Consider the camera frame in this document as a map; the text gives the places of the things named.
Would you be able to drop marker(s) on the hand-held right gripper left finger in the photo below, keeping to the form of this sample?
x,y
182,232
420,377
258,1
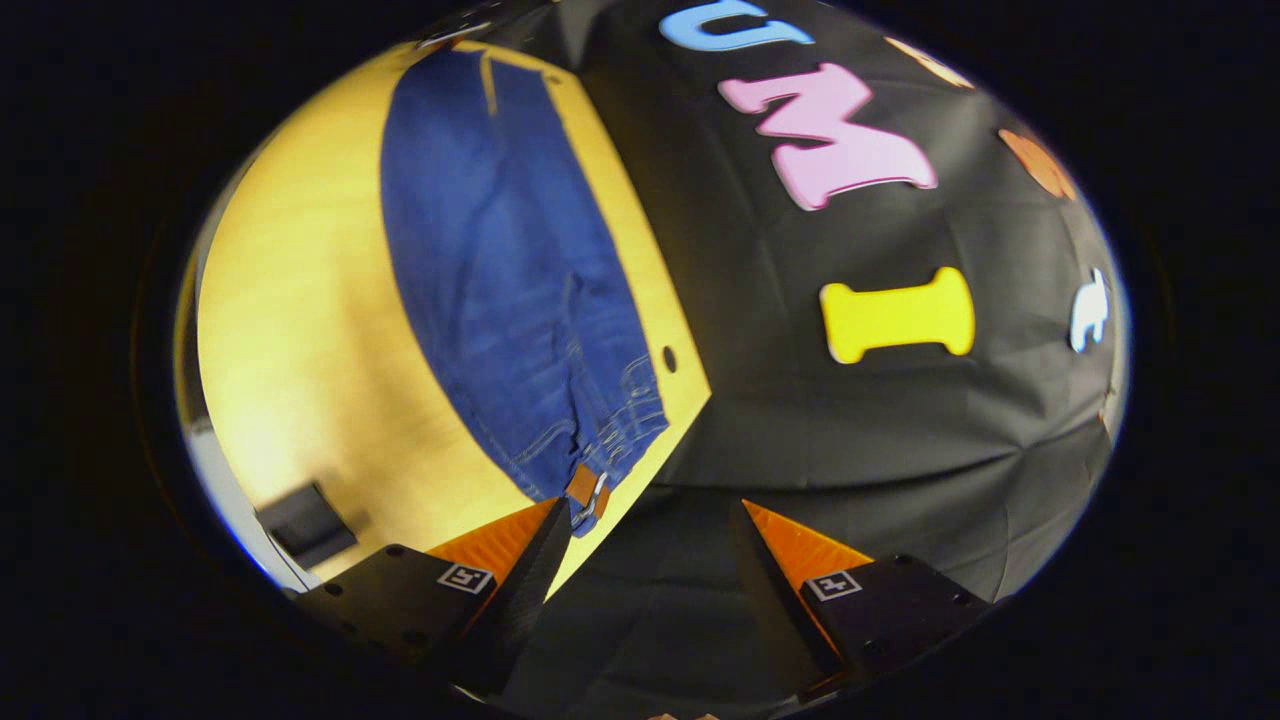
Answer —
x,y
520,600

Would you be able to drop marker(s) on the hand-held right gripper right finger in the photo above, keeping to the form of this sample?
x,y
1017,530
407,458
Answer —
x,y
775,600

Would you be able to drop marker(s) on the black desk edge bracket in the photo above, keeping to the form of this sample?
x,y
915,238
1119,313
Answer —
x,y
305,525

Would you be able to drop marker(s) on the blue denim jeans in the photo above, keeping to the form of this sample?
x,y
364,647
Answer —
x,y
500,280

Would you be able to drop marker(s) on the black backdrop cloth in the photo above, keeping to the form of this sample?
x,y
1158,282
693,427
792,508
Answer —
x,y
850,450

